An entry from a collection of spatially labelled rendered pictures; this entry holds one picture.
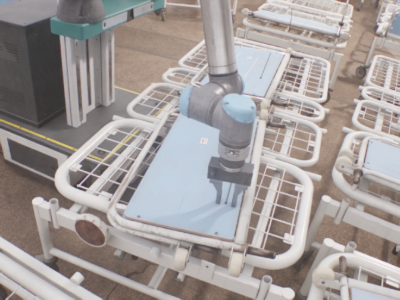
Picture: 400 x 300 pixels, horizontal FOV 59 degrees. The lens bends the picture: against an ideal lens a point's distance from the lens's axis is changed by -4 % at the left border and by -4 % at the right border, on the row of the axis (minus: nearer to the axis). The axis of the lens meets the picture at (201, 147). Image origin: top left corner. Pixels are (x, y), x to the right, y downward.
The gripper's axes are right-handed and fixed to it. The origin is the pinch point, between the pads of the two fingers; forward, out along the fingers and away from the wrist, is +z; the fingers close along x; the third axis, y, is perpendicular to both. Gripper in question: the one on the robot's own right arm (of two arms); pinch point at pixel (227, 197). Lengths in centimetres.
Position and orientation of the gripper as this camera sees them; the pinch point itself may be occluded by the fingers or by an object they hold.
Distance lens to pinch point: 116.9
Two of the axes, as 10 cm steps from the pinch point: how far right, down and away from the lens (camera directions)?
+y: -2.2, 5.4, -8.1
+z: -0.6, 8.2, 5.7
